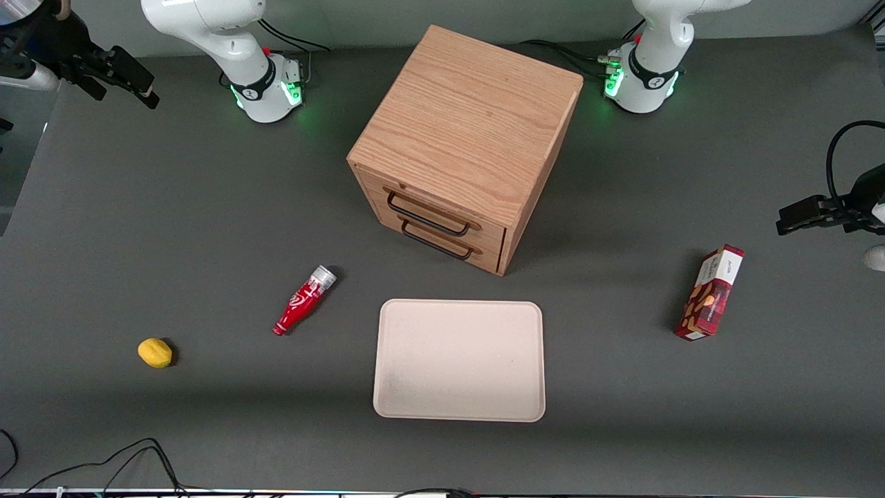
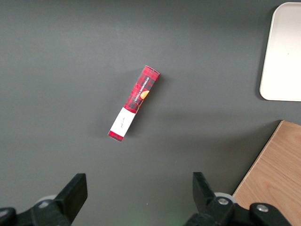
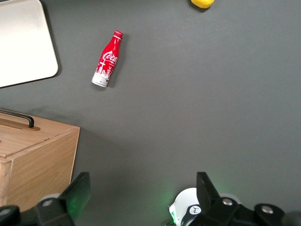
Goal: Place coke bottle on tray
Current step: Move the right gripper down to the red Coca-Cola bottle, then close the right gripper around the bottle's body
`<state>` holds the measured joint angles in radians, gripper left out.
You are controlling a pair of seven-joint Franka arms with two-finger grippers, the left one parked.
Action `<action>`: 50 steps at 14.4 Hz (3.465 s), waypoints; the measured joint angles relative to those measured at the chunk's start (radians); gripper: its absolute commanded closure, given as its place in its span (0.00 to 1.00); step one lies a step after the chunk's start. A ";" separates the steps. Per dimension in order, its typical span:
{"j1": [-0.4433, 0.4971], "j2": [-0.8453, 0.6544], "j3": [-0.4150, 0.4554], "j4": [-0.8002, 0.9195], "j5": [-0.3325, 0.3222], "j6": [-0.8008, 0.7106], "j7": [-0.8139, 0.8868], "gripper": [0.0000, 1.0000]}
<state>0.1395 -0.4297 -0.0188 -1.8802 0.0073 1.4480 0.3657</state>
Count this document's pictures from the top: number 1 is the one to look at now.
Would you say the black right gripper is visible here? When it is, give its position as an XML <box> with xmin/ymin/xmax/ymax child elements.
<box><xmin>0</xmin><ymin>0</ymin><xmax>160</xmax><ymax>110</ymax></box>

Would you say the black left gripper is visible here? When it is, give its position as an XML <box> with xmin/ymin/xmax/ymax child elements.
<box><xmin>776</xmin><ymin>164</ymin><xmax>885</xmax><ymax>237</ymax></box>

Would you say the red coke bottle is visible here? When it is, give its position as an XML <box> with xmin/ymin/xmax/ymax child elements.
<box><xmin>272</xmin><ymin>265</ymin><xmax>339</xmax><ymax>338</ymax></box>

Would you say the beige plastic tray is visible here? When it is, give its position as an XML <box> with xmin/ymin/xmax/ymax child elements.
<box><xmin>373</xmin><ymin>299</ymin><xmax>547</xmax><ymax>423</ymax></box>

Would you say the red snack box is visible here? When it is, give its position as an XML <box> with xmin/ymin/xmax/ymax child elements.
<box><xmin>674</xmin><ymin>243</ymin><xmax>746</xmax><ymax>342</ymax></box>

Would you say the yellow lemon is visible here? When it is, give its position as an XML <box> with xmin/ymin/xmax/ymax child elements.
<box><xmin>138</xmin><ymin>338</ymin><xmax>174</xmax><ymax>369</ymax></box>

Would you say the wooden drawer front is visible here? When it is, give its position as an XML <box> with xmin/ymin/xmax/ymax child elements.
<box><xmin>377</xmin><ymin>207</ymin><xmax>507</xmax><ymax>275</ymax></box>
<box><xmin>355</xmin><ymin>168</ymin><xmax>510</xmax><ymax>254</ymax></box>

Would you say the wooden drawer cabinet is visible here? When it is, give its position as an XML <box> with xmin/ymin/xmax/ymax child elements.
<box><xmin>347</xmin><ymin>25</ymin><xmax>584</xmax><ymax>277</ymax></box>

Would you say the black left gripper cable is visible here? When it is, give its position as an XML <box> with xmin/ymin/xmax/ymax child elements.
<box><xmin>826</xmin><ymin>120</ymin><xmax>885</xmax><ymax>203</ymax></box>

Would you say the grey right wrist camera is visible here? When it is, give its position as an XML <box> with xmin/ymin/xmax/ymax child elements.
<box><xmin>0</xmin><ymin>61</ymin><xmax>60</xmax><ymax>93</ymax></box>

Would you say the black right base cable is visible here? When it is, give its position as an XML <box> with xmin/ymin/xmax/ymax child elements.
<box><xmin>259</xmin><ymin>17</ymin><xmax>332</xmax><ymax>53</ymax></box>

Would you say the black base cable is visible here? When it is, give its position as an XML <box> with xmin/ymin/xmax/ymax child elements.
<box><xmin>259</xmin><ymin>17</ymin><xmax>332</xmax><ymax>53</ymax></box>
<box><xmin>519</xmin><ymin>19</ymin><xmax>647</xmax><ymax>81</ymax></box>

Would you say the black left base cable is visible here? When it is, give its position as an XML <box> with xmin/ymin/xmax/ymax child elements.
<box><xmin>519</xmin><ymin>19</ymin><xmax>647</xmax><ymax>81</ymax></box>

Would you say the black wire drawer handle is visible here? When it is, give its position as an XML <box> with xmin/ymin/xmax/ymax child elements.
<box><xmin>400</xmin><ymin>221</ymin><xmax>476</xmax><ymax>261</ymax></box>
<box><xmin>386</xmin><ymin>191</ymin><xmax>474</xmax><ymax>238</ymax></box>

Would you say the black looped table-edge cable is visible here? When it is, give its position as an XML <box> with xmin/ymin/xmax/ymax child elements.
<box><xmin>21</xmin><ymin>437</ymin><xmax>189</xmax><ymax>498</ymax></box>

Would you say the black short table-edge cable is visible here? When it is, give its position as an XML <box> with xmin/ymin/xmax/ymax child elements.
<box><xmin>0</xmin><ymin>429</ymin><xmax>19</xmax><ymax>482</ymax></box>

